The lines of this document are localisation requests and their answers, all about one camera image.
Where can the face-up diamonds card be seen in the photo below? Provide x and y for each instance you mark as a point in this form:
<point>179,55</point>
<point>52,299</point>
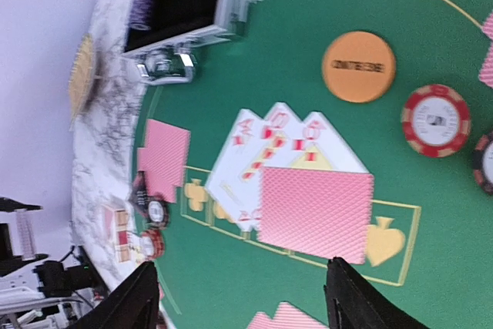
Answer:
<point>280,126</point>

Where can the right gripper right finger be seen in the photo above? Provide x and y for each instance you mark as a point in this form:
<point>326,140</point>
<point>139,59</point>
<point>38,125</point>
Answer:
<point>352,302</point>

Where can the red 5 chips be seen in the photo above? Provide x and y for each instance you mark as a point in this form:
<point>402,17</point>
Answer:
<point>152,243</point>
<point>436,121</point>

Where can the red 5 chips top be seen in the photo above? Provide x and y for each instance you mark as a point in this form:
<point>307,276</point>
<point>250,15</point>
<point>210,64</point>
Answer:
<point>436,121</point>

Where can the dark 100 chips top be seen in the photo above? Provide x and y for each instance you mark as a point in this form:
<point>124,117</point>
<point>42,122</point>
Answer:
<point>482,163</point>

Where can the dark 100 chips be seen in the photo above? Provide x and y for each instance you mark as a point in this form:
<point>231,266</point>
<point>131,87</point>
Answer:
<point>482,163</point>
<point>158,213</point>

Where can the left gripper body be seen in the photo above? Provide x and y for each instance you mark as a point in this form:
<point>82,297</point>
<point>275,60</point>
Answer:
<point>42,293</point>

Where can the face-up ace card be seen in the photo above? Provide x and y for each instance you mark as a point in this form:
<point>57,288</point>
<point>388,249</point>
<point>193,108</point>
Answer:
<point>219,183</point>

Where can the card deck box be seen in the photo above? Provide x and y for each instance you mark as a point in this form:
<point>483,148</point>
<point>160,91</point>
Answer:
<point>115,231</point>

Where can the red-backed community card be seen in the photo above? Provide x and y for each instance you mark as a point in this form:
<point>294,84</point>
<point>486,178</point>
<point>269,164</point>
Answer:
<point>316,212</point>

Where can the face-up queen card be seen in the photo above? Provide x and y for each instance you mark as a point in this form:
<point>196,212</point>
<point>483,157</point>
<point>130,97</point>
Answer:
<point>318,146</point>

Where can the black triangular all-in button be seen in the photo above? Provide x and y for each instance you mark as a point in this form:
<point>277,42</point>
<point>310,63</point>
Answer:
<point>138,196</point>

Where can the orange round dealer button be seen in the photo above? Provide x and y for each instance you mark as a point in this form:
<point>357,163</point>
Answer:
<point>358,67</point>

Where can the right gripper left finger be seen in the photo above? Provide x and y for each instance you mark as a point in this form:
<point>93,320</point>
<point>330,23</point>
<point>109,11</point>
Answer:
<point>133,304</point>

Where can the aluminium poker chip case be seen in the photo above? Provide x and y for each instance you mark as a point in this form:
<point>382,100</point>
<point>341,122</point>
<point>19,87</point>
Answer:
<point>162,36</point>

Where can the red-backed card deck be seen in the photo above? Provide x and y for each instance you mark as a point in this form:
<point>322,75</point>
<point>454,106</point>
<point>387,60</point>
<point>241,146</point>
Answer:
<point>25,234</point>

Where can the woven bamboo tray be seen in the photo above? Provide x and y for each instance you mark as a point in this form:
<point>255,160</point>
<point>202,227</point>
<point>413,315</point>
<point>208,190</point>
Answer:
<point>82,76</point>

